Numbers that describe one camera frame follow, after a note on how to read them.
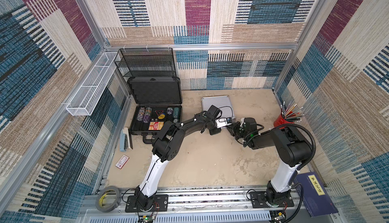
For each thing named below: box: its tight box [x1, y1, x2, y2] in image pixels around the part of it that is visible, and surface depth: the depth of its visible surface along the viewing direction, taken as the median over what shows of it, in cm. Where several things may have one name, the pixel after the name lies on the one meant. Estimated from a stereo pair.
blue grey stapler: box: [119, 127, 132, 153], surface depth 93 cm
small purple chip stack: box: [166, 106, 174, 115], surface depth 107 cm
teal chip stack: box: [172, 106, 180, 119], surface depth 107 cm
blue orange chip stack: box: [136, 106, 146, 122], surface depth 104 cm
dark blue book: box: [294, 171, 339, 217], surface depth 75 cm
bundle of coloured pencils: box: [280, 101, 305, 122], surface depth 96 cm
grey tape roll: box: [95, 185, 122, 213], surface depth 74 cm
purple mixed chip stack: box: [143, 106, 152, 124], surface depth 104 cm
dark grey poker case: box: [127, 76, 183, 144], surface depth 103 cm
